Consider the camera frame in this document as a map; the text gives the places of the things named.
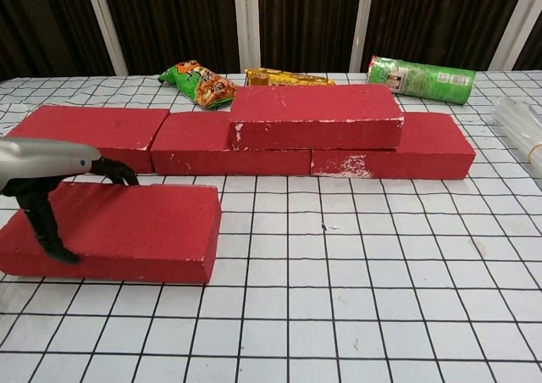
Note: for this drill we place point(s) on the green chips can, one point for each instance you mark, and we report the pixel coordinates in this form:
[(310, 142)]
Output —
[(423, 80)]

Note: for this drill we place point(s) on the green orange snack bag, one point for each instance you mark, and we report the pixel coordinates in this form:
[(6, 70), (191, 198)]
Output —
[(199, 84)]

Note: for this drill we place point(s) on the white black checkered tablecloth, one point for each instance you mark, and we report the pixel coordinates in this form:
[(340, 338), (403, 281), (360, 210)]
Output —
[(339, 294)]

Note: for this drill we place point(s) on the yellow biscuit pack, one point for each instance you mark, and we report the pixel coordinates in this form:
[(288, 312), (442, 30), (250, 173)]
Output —
[(288, 79)]

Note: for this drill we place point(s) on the red brick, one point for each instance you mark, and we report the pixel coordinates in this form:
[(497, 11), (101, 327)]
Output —
[(313, 103), (190, 137), (423, 162), (139, 226), (97, 124)]

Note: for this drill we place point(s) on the bundle of clear tubes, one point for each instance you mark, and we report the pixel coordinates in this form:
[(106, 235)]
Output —
[(521, 124)]

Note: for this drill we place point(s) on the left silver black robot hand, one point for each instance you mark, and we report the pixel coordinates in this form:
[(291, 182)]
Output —
[(42, 160)]

